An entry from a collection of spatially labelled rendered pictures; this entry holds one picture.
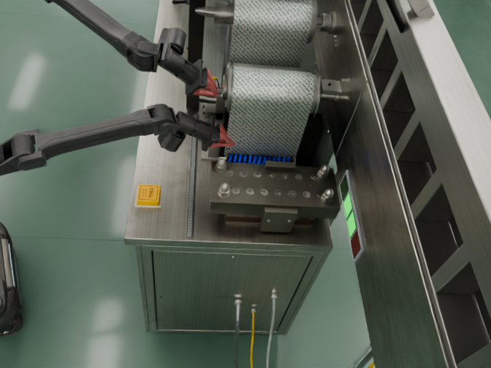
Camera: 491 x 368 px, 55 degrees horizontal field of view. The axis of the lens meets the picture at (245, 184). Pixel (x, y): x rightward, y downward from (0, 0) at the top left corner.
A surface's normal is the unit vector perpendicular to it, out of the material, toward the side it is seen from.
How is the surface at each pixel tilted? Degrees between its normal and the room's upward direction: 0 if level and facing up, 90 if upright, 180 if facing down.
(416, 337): 90
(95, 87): 0
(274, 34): 92
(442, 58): 0
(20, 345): 0
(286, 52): 92
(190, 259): 90
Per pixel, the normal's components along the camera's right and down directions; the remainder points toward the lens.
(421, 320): -0.99, -0.05
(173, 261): 0.03, 0.79
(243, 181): 0.12, -0.61
